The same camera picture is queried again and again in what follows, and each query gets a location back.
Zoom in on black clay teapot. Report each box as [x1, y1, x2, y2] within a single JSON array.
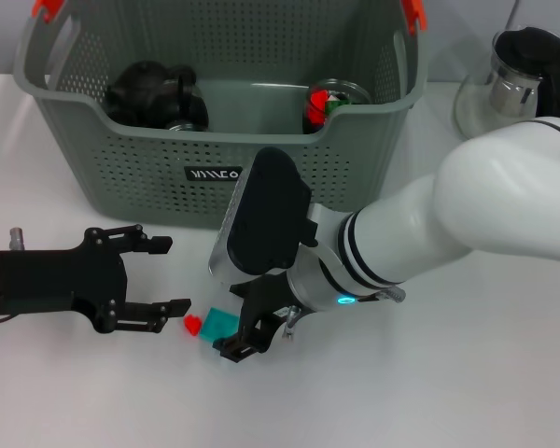
[[103, 60, 174, 127]]

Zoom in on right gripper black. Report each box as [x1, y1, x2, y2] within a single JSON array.
[[212, 273, 305, 365]]

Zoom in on glass coffee pot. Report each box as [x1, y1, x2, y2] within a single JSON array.
[[453, 26, 560, 140]]

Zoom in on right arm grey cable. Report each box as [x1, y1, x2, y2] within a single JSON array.
[[357, 286, 408, 305]]

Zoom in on grey-green perforated storage bin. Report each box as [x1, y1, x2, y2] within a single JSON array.
[[11, 0, 428, 232]]

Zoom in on bright red toy brick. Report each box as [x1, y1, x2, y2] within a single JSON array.
[[306, 91, 330, 127]]

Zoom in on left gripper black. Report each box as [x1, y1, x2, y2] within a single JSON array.
[[0, 223, 193, 336]]

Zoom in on orange bin handle clip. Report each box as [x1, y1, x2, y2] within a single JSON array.
[[31, 0, 66, 22], [400, 0, 426, 36]]

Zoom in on teal square toy plate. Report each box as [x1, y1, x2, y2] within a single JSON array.
[[199, 306, 242, 344]]

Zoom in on right gripper silver plug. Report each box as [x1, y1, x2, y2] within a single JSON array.
[[282, 305, 303, 340]]

